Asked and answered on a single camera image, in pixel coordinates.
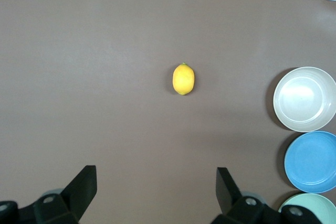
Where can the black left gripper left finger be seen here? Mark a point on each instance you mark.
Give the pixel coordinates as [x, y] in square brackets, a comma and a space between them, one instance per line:
[84, 187]

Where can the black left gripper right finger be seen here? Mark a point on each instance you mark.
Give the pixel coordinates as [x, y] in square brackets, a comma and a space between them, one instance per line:
[227, 190]

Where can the yellow lemon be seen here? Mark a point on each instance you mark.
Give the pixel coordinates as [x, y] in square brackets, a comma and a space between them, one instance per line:
[183, 79]

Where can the light green plate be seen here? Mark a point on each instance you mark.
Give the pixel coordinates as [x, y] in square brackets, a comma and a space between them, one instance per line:
[315, 203]

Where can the blue plate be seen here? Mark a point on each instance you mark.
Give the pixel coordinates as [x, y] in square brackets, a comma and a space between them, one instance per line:
[312, 161]

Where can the beige plate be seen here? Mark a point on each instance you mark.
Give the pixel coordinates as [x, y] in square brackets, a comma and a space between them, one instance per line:
[302, 98]

